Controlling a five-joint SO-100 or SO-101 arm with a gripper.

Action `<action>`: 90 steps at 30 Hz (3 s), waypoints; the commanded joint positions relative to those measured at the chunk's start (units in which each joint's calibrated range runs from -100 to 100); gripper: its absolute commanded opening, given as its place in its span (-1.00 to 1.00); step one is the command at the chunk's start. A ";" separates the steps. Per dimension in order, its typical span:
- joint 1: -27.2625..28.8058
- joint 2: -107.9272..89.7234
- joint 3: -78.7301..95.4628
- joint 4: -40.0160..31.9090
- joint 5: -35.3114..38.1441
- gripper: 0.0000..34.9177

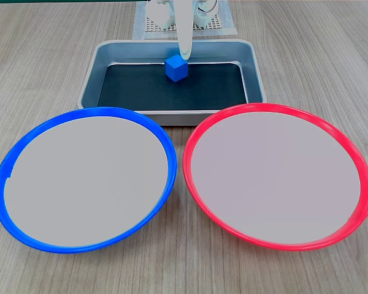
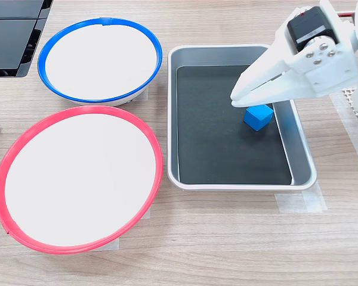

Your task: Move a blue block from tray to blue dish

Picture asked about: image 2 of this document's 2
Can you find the blue cube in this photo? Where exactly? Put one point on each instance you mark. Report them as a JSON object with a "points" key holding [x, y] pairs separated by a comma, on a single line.
{"points": [[256, 117]]}

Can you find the steel tray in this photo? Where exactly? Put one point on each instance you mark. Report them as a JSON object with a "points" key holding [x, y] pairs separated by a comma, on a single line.
{"points": [[211, 55]]}

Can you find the black mat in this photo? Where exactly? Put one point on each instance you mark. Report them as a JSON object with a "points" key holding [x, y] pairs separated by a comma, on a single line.
{"points": [[220, 143]]}

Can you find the clear tape piece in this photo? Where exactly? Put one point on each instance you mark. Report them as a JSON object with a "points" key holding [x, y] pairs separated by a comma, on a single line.
{"points": [[298, 202]]}

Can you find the white plate with blue rim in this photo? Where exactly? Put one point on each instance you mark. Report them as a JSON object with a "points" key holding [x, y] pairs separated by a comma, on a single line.
{"points": [[101, 62]]}

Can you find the white plate with red rim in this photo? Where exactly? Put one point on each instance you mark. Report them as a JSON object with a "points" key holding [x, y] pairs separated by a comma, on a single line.
{"points": [[77, 178]]}

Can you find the black flat device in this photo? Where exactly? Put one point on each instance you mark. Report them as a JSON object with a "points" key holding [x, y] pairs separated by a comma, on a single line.
{"points": [[9, 44]]}

